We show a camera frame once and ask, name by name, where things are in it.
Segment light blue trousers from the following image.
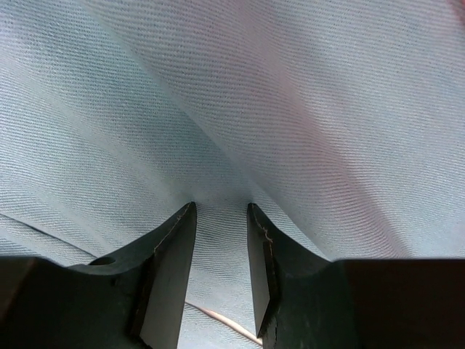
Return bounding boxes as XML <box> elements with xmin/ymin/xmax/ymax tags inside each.
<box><xmin>1</xmin><ymin>1</ymin><xmax>464</xmax><ymax>348</ymax></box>

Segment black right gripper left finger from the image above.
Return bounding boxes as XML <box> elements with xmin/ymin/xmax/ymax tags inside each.
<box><xmin>1</xmin><ymin>203</ymin><xmax>197</xmax><ymax>348</ymax></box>

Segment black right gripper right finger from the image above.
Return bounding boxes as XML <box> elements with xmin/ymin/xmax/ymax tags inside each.
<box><xmin>247</xmin><ymin>204</ymin><xmax>464</xmax><ymax>348</ymax></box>

